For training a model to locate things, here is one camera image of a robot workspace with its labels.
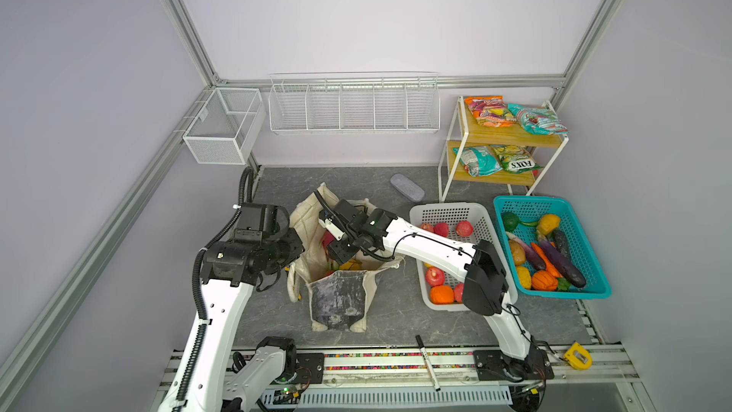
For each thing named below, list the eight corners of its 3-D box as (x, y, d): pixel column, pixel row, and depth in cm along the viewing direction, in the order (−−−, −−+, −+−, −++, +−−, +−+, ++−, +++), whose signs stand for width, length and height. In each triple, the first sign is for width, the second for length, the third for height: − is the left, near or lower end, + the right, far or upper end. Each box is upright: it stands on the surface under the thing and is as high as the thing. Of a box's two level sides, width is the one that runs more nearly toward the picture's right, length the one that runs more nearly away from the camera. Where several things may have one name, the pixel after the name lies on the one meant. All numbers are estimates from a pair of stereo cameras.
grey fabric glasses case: (388, 184, 118) (388, 178, 115) (397, 177, 120) (397, 171, 117) (416, 204, 111) (417, 199, 108) (425, 197, 113) (426, 191, 110)
